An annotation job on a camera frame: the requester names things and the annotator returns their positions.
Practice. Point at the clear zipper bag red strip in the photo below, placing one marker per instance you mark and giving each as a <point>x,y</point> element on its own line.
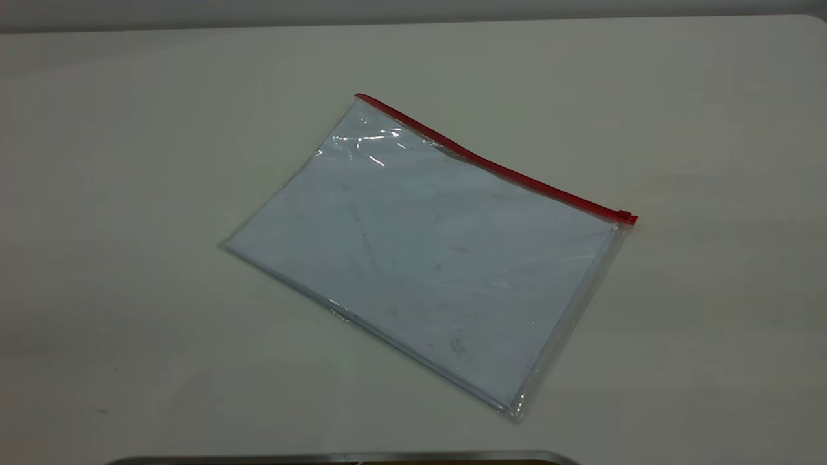
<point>420,258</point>

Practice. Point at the red zipper slider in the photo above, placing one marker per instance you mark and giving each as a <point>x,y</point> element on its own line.
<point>625,217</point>

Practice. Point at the white paper stack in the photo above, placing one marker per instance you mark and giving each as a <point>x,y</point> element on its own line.
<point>413,265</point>

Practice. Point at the metal table edge trim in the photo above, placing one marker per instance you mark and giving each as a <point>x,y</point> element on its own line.
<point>323,458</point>

